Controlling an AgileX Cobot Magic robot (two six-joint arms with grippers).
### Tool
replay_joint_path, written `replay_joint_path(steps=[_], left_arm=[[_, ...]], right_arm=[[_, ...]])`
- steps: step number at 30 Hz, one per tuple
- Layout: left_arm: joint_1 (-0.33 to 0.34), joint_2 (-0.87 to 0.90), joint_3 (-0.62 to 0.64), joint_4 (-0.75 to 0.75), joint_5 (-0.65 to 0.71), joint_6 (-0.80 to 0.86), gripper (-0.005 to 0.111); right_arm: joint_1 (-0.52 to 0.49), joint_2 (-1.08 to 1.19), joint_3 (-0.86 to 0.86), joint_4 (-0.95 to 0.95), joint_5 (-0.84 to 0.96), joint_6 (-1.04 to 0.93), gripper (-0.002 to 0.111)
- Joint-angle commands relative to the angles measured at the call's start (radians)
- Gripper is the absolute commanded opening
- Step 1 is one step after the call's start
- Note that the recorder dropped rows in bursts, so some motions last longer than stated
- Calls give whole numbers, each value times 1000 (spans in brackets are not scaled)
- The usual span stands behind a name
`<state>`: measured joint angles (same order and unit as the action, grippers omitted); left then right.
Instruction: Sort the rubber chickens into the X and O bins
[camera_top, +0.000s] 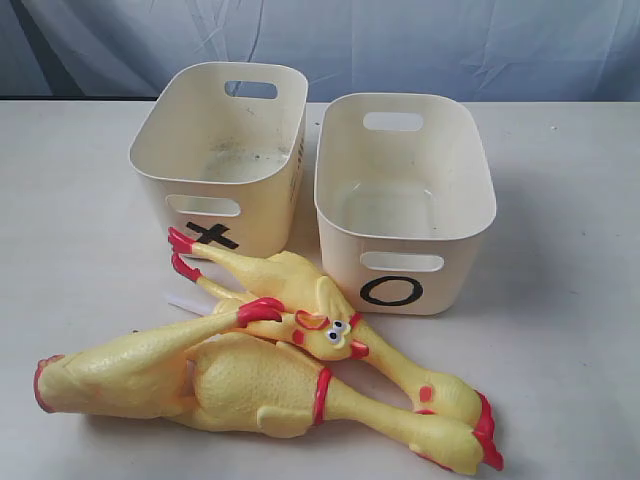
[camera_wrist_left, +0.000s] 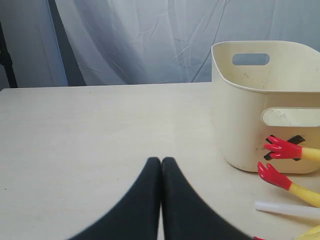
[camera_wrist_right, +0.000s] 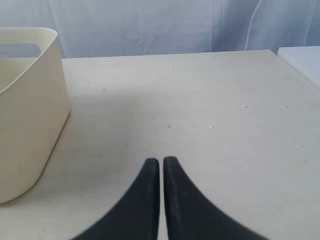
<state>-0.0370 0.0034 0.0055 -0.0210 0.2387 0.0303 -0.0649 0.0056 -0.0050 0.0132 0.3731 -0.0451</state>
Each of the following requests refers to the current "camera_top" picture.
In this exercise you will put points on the cream bin marked X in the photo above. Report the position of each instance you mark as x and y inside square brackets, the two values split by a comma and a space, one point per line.
[220, 154]

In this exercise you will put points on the cream bin marked O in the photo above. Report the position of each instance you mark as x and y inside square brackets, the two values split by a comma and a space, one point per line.
[404, 195]

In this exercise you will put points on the grey backdrop curtain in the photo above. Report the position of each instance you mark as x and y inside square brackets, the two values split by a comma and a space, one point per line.
[466, 50]

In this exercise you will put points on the large front rubber chicken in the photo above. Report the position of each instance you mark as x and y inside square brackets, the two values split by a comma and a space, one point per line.
[242, 383]

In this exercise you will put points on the headless rubber chicken body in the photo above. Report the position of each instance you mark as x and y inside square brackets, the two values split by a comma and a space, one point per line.
[142, 375]

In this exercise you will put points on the severed chicken head with squeaker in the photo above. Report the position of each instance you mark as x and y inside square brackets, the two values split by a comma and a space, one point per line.
[319, 335]

